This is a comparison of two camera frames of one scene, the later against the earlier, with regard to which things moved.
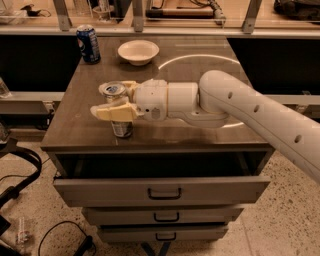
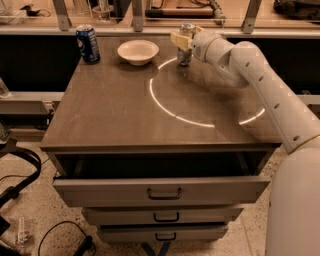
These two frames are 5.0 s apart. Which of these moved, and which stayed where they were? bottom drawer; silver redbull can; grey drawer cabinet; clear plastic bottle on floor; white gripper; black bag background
Moved: silver redbull can; white gripper
Stayed: clear plastic bottle on floor; grey drawer cabinet; bottom drawer; black bag background
